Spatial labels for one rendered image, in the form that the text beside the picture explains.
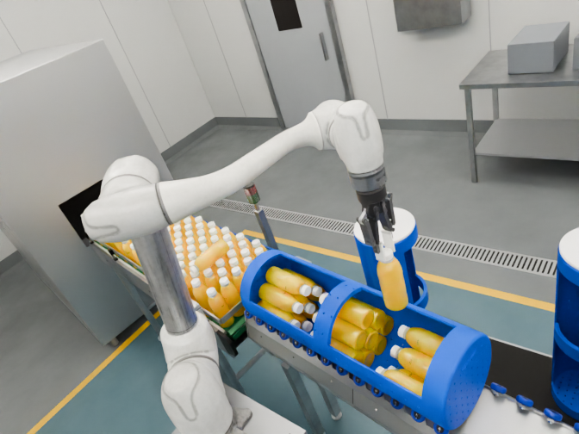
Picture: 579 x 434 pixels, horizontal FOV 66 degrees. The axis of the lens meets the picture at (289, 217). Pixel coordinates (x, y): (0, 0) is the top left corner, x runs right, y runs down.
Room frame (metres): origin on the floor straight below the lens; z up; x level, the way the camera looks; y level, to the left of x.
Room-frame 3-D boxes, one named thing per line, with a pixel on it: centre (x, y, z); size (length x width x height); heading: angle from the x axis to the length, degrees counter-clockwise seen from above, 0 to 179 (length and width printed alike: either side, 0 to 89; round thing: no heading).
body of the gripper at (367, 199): (0.94, -0.22, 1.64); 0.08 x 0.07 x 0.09; 126
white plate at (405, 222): (1.62, -0.39, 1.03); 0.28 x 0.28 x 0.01
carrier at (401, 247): (1.62, -0.39, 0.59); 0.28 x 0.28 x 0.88
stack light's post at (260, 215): (2.02, 0.14, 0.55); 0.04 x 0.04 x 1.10; 35
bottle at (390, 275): (0.94, -0.22, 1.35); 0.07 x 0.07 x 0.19
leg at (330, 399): (1.49, 0.12, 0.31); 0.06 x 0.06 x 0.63; 35
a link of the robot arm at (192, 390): (0.88, 0.44, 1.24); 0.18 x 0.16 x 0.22; 4
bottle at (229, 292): (1.55, 0.36, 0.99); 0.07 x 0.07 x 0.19
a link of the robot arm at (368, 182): (0.94, -0.22, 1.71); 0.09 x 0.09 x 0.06
